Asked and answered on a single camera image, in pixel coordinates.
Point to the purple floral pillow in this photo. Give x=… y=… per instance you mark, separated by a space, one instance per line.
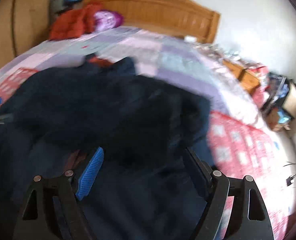
x=107 y=20

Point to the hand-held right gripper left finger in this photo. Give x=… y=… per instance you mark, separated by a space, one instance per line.
x=90 y=172

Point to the patchwork quilt bedspread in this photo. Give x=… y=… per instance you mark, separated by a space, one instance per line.
x=168 y=62

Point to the black charger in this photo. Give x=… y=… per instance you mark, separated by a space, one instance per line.
x=291 y=179

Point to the small white object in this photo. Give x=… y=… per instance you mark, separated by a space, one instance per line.
x=190 y=39

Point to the wooden wardrobe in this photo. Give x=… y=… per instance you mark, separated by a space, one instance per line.
x=17 y=25

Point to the orange puffer jacket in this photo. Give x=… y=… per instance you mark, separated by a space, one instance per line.
x=70 y=25

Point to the wooden headboard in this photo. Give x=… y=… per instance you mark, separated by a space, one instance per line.
x=158 y=10

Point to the navy puffer jacket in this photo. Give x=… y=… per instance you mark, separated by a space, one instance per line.
x=112 y=110

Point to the pile of cluttered belongings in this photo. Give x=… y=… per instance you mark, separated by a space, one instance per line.
x=283 y=102

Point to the red checkered mat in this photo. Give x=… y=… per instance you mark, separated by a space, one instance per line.
x=238 y=142

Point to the wooden nightstand with drawers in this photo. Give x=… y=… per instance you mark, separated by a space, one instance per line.
x=248 y=78

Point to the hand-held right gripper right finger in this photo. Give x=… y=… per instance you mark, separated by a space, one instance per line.
x=200 y=177

